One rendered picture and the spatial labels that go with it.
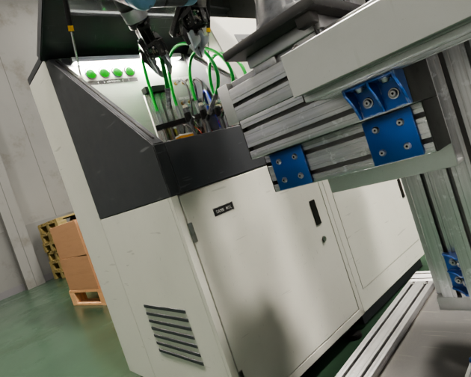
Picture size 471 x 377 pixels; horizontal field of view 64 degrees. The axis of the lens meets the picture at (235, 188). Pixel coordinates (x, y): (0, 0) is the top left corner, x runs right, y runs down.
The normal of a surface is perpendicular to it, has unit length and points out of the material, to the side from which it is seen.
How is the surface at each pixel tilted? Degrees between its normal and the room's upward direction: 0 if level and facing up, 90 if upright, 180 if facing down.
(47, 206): 90
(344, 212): 90
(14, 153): 90
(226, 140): 90
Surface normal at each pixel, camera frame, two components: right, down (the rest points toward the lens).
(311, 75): -0.66, 0.25
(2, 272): 0.69, -0.20
